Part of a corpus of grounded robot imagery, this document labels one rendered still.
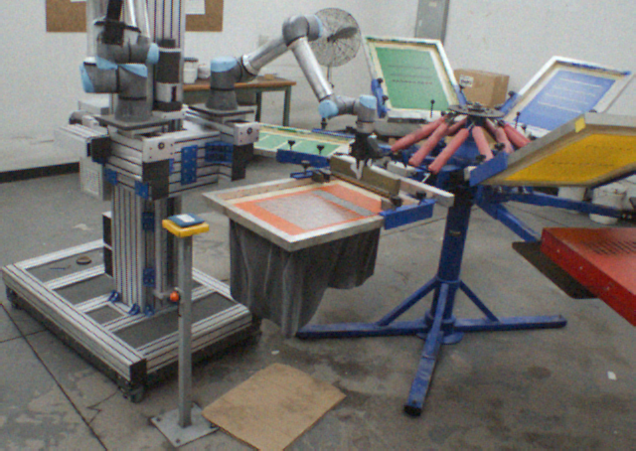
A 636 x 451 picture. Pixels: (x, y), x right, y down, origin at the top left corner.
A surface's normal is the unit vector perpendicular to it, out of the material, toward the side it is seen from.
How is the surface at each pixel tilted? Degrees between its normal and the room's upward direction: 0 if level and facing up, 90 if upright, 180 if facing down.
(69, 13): 90
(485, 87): 89
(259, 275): 92
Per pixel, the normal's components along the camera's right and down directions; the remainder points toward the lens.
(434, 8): -0.74, 0.17
